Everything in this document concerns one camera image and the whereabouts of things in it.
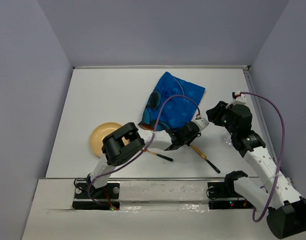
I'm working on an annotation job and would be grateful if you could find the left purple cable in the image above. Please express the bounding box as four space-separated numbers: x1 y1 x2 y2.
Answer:
87 94 202 210

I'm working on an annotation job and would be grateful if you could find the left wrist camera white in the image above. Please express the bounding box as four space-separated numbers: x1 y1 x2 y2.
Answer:
192 114 209 132

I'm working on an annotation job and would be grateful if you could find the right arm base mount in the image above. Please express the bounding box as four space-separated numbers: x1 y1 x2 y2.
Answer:
206 181 253 210

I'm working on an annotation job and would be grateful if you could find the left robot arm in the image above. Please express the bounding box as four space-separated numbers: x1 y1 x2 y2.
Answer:
86 117 209 200

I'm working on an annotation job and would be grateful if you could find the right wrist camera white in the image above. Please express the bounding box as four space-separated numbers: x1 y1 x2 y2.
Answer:
226 91 246 109

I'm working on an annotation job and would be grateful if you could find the clear plastic cup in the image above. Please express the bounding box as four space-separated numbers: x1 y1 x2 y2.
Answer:
223 133 232 146

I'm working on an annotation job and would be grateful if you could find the blue Mickey placemat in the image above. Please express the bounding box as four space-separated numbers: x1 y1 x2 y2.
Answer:
138 72 205 131

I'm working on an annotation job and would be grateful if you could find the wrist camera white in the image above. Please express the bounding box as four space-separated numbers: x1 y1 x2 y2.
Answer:
192 114 209 132
226 91 246 109

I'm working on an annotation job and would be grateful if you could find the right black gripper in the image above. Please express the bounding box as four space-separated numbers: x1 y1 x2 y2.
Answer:
206 100 236 135

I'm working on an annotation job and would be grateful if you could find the gold fork black handle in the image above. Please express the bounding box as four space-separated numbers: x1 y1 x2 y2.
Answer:
145 149 174 162

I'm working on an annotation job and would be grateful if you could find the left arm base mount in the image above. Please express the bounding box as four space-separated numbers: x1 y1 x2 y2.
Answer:
72 178 120 211

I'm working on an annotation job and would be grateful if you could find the gold knife black handle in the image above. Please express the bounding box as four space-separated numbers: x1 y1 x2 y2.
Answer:
190 144 221 174

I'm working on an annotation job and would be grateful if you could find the yellow plate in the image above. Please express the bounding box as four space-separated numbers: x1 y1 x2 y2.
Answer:
89 122 122 157

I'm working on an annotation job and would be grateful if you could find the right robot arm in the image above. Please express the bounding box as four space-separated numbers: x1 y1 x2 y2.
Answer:
206 101 306 239

